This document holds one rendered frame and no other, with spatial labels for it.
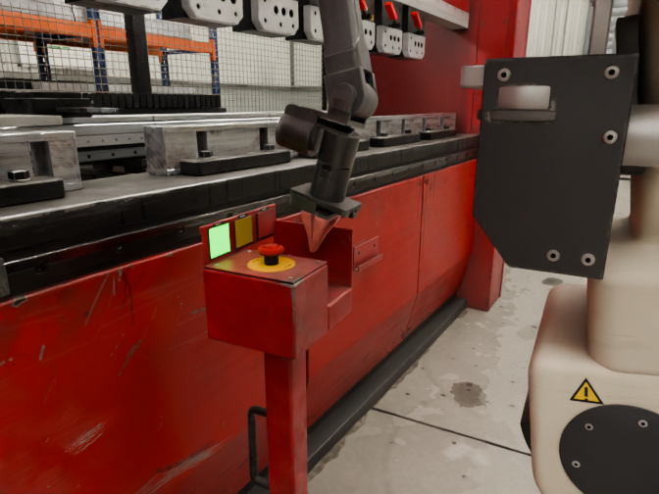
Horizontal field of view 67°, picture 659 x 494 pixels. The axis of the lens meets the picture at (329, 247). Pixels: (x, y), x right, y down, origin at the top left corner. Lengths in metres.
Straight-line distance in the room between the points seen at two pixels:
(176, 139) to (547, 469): 0.84
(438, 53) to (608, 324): 2.18
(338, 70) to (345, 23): 0.07
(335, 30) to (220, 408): 0.76
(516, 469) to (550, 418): 1.16
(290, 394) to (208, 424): 0.28
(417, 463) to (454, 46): 1.79
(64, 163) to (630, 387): 0.82
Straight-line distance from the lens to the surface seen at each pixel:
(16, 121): 0.60
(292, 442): 0.91
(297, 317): 0.70
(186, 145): 1.06
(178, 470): 1.09
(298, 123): 0.78
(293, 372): 0.84
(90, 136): 1.24
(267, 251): 0.72
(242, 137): 1.18
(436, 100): 2.54
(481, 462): 1.65
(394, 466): 1.58
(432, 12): 2.12
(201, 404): 1.06
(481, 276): 2.59
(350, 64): 0.75
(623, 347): 0.47
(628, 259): 0.46
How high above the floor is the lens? 1.01
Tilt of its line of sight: 16 degrees down
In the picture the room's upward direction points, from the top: straight up
